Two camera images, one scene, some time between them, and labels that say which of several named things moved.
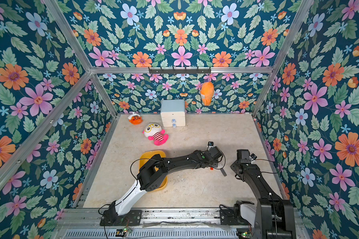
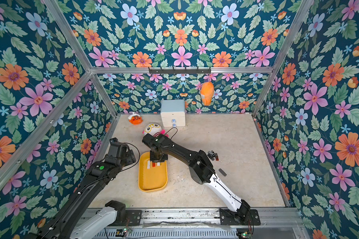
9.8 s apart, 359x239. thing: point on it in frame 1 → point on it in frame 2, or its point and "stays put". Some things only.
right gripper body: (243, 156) → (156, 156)
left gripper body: (213, 164) → (129, 158)
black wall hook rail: (180, 70) stays put
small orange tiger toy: (135, 119) stays put
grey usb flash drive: (223, 172) stays put
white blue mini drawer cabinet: (173, 113) stays put
